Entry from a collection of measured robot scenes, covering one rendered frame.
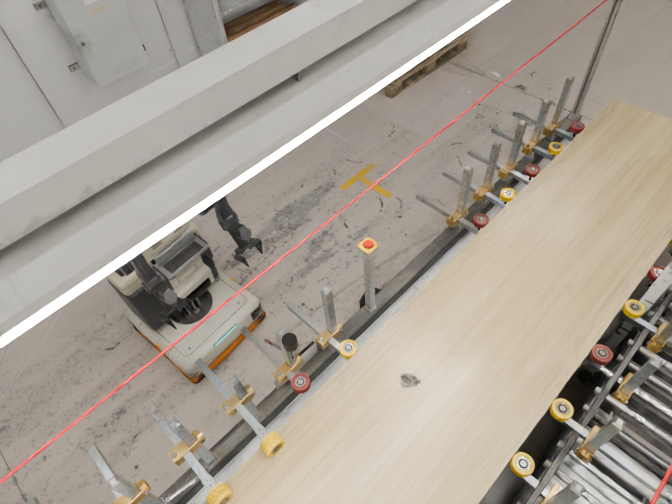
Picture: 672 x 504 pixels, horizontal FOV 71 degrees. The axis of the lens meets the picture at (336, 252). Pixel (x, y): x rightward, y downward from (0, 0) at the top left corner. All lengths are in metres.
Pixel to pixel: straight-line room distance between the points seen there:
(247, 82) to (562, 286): 1.97
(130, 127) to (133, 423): 2.76
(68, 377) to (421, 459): 2.44
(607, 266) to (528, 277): 0.38
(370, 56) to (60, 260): 0.56
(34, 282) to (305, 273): 2.90
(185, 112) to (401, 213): 3.23
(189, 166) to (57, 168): 0.16
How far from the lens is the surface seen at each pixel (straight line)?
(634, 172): 3.10
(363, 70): 0.84
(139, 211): 0.67
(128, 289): 2.79
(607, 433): 1.98
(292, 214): 3.86
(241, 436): 2.26
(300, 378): 2.08
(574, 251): 2.58
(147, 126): 0.64
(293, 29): 0.76
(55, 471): 3.41
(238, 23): 4.40
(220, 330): 3.02
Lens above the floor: 2.80
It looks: 52 degrees down
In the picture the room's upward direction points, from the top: 7 degrees counter-clockwise
